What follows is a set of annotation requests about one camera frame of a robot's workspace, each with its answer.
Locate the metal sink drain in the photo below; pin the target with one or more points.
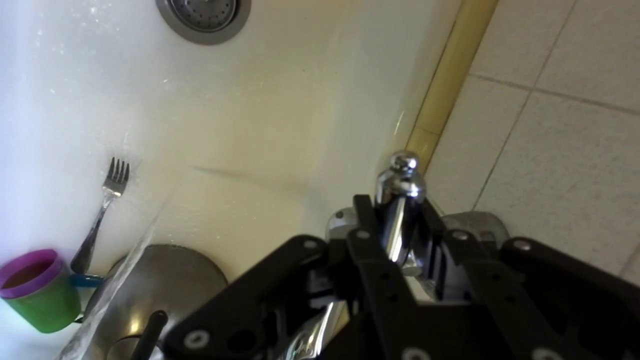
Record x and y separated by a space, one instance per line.
203 16

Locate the silver metal bowl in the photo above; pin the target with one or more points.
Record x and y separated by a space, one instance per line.
180 281

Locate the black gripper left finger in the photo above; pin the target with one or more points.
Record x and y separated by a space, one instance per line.
307 292

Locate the white ceramic sink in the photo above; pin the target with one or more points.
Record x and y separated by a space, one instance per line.
266 112

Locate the metal fork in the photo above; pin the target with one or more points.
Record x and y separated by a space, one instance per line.
107 201

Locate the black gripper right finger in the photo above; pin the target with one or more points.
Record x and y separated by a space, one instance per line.
533 301

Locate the green cup with purple rim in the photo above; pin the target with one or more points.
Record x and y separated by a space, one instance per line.
41 297

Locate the running water stream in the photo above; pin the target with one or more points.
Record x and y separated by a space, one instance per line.
121 272

